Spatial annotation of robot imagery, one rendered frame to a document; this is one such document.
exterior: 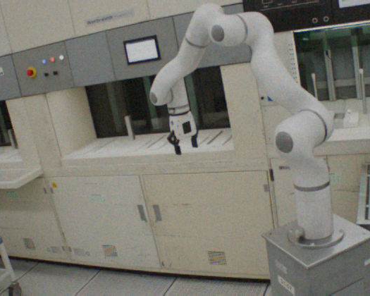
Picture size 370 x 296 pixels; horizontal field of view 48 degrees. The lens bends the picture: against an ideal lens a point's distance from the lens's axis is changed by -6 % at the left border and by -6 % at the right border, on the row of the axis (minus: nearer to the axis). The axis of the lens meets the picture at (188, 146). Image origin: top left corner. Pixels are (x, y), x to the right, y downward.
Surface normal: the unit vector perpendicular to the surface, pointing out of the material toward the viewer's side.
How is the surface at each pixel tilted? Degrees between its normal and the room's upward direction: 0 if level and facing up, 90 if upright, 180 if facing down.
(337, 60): 90
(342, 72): 90
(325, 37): 90
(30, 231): 90
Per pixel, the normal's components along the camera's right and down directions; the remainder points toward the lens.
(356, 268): 0.36, 0.18
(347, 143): -0.39, 0.32
